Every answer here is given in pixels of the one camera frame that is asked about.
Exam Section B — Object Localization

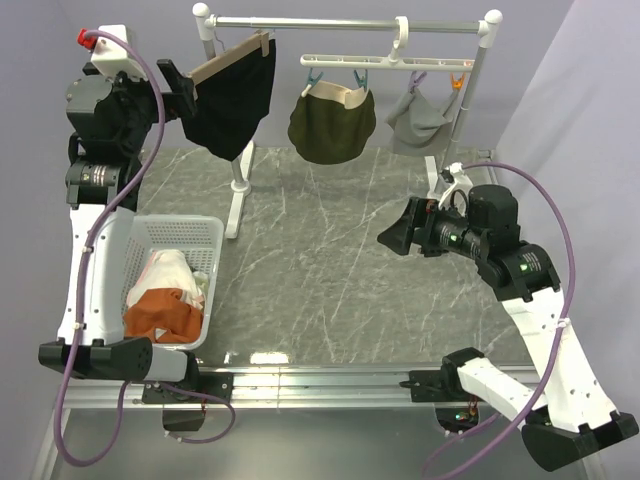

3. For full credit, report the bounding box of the black underwear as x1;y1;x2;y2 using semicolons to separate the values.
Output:
181;38;276;161

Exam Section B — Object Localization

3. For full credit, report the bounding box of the orange garment in basket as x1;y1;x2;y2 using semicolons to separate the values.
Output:
124;288;203;344

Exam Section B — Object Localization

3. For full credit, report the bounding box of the white plastic clip hanger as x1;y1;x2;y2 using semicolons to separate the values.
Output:
300;16;475;73

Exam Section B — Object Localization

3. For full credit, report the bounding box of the white clothes drying rack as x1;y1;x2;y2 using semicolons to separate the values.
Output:
191;1;504;240

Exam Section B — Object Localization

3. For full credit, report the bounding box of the teal clothes peg left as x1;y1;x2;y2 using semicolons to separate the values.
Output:
301;68;324;98

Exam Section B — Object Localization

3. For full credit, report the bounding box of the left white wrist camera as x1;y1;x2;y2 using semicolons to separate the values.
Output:
77;29;147;80

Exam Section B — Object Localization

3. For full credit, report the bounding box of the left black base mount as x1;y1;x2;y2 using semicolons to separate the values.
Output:
141;372;237;445

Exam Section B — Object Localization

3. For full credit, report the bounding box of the white plastic laundry basket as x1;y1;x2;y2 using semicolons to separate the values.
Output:
122;214;225;351

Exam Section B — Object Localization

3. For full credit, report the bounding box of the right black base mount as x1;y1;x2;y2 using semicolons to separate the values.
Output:
399;370;480;435

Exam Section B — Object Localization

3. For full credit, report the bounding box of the purple clothes peg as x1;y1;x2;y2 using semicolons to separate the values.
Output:
408;71;427;93

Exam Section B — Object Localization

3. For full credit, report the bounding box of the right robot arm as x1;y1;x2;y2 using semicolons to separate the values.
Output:
377;185;639;471

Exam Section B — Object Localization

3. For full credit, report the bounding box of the wooden clip hanger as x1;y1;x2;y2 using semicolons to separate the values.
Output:
188;30;270;85

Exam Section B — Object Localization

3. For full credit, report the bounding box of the olive green underwear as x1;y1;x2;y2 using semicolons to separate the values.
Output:
287;80;376;165

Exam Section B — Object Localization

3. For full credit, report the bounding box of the orange clothes peg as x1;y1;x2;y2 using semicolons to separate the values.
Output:
449;73;466;92

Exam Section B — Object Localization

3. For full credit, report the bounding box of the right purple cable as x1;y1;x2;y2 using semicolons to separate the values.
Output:
420;160;576;478

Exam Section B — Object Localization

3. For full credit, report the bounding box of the white pink garment in basket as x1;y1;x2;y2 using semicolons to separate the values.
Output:
125;249;209;310

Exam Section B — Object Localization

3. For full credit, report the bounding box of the aluminium mounting rail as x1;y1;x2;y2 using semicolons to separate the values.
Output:
64;364;539;410

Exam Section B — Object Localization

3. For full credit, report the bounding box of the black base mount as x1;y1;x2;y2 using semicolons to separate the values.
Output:
141;372;237;445
399;370;480;435

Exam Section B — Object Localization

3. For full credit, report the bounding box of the teal clothes peg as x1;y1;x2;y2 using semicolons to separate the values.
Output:
301;68;324;98
353;69;368;91

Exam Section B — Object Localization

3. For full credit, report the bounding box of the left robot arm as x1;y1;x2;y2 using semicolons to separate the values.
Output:
38;59;202;402

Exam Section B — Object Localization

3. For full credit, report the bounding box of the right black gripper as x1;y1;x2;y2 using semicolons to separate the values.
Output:
377;196;488;259

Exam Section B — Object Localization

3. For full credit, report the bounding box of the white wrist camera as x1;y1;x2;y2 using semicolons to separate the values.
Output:
77;29;147;80
438;162;473;210

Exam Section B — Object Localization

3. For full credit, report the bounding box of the teal clothes peg right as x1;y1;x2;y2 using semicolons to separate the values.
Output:
353;69;368;91

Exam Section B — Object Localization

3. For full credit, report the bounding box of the grey underwear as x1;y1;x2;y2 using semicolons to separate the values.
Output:
385;88;459;157

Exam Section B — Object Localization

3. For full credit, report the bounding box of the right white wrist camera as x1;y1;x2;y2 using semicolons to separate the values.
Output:
438;162;473;210

